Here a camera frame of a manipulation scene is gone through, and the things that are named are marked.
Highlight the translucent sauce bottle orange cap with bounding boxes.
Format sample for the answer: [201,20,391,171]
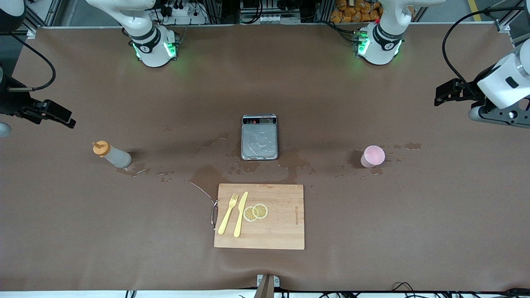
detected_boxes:
[92,140,132,169]

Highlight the pink plastic cup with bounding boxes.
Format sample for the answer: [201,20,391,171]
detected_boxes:
[360,145,386,168]

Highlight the brown table cover mat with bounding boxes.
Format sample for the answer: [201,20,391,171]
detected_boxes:
[0,23,530,292]

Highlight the orange snack bag pile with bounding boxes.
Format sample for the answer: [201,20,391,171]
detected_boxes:
[330,0,383,23]

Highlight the white power strip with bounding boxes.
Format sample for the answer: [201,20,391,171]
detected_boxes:
[164,3,207,25]

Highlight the yellow plastic fork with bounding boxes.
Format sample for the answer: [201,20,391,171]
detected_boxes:
[218,193,239,236]

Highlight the silver digital kitchen scale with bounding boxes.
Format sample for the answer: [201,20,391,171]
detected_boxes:
[241,114,278,161]

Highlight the yellow plastic knife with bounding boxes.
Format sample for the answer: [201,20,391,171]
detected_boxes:
[233,191,249,238]

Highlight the wooden cutting board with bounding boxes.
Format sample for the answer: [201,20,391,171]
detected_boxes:
[214,183,305,250]

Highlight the brown wooden strut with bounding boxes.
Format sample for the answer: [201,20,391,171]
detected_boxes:
[253,274,275,298]

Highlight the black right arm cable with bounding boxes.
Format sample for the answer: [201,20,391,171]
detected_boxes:
[10,33,57,91]

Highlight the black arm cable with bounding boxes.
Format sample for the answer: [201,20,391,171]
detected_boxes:
[442,6,530,98]
[10,33,57,91]

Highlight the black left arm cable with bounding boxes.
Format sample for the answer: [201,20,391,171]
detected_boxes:
[442,6,530,98]

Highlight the aluminium profile frame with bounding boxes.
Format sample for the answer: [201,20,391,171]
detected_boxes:
[495,6,530,46]
[26,0,63,38]

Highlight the thin grey cord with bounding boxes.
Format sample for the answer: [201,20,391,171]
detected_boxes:
[189,181,216,203]

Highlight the black floor cables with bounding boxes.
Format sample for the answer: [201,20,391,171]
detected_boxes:
[391,282,530,298]

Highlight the grey metal bracket plate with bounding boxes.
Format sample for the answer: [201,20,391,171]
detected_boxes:
[256,274,280,288]

